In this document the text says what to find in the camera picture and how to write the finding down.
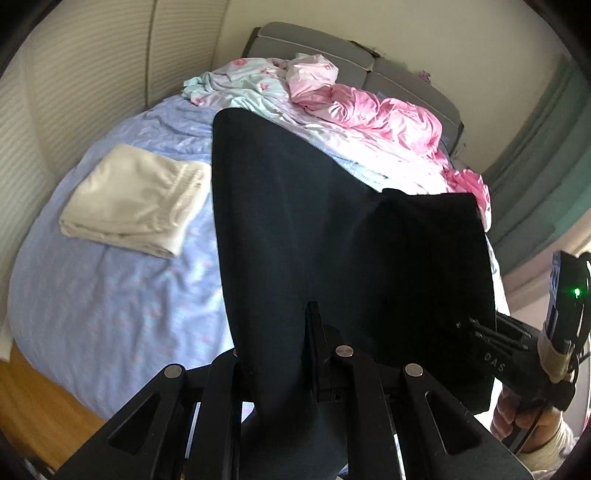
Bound black camera box with LED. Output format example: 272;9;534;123
537;250;591;384

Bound folded cream white garment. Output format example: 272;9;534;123
59;144;211;259

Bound black pants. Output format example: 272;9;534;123
211;109;495;479

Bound pink quilt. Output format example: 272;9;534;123
286;54;492;230

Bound green curtain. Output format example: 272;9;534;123
484;57;590;275

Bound blue striped floral bedsheet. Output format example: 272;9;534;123
8;94;512;421

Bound light floral pillow cloth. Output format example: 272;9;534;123
181;58;291;118

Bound right hand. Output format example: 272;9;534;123
490;386;563;453

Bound grey headboard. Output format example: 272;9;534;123
242;22;464;154

